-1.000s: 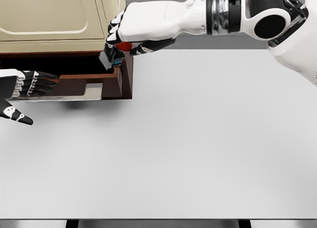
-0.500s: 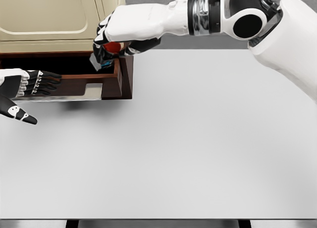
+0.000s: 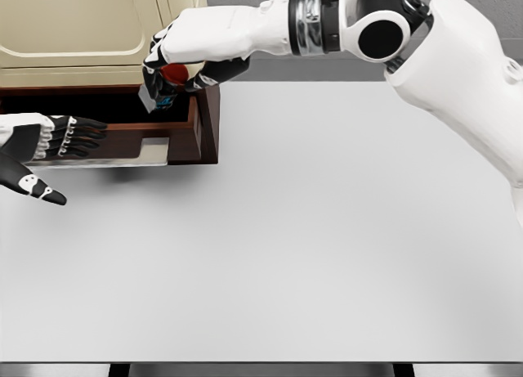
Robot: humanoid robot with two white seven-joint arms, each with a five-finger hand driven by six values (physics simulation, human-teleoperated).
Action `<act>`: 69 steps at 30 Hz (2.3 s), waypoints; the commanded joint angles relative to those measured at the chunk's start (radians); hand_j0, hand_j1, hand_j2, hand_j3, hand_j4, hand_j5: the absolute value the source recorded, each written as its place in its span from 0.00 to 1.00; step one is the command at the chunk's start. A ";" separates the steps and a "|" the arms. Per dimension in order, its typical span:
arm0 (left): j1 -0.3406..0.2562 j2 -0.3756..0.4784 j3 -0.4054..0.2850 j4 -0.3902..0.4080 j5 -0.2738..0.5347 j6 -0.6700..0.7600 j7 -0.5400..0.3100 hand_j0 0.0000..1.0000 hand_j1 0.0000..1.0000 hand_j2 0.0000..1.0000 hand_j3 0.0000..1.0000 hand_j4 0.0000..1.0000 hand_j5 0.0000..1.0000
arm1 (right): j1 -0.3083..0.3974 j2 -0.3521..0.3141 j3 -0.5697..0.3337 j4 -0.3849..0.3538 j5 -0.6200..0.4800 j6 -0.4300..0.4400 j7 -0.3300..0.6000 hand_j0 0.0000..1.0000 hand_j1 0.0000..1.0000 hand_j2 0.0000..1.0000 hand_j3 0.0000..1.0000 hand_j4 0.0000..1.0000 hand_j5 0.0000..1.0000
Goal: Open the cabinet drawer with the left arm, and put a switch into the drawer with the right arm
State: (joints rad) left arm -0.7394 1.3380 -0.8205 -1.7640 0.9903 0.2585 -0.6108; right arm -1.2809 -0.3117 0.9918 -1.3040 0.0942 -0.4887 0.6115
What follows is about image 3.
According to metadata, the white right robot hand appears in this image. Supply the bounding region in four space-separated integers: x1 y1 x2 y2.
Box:
141 7 251 110

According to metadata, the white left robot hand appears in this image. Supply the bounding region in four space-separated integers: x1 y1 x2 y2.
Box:
0 113 109 207

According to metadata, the beige cabinet body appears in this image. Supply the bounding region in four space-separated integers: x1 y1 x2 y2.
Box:
0 0 208 87

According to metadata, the dark brown wooden drawer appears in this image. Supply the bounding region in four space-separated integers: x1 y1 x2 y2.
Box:
0 81 221 168

